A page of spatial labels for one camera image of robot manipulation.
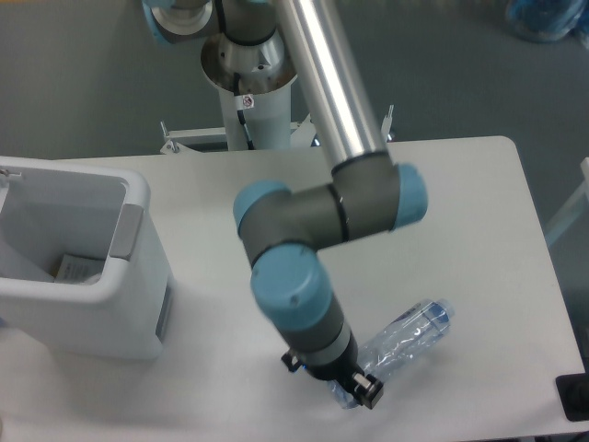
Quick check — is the crushed clear plastic bottle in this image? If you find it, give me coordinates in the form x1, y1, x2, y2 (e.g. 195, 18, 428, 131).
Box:
357, 299, 455, 383

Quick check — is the black cable on pedestal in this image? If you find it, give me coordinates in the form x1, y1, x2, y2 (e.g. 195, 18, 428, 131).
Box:
233, 73, 257, 151

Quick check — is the white trash can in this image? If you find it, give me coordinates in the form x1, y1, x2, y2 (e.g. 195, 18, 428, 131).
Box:
1, 157, 171, 359

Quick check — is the blue bag on floor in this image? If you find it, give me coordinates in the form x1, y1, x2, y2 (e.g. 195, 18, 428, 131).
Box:
505, 0, 588, 43

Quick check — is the white frame at right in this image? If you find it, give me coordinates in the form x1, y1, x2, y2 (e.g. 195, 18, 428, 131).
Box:
544, 157, 588, 248

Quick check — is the paper scrap inside can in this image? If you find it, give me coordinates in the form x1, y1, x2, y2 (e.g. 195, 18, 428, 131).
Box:
54, 254, 105, 285

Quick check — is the white plastic bag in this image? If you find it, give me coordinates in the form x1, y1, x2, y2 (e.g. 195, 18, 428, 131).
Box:
81, 273, 101, 285

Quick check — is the white pedestal base frame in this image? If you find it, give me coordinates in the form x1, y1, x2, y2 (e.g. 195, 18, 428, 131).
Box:
158, 104, 397, 156

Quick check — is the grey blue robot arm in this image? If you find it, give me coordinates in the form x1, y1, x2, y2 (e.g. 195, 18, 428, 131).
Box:
143, 1, 428, 408

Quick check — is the black device at edge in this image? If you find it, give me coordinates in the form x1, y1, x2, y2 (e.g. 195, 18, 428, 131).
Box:
555, 373, 588, 422

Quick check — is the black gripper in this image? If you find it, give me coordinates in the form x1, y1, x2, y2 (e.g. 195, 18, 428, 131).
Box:
281, 331, 384, 409

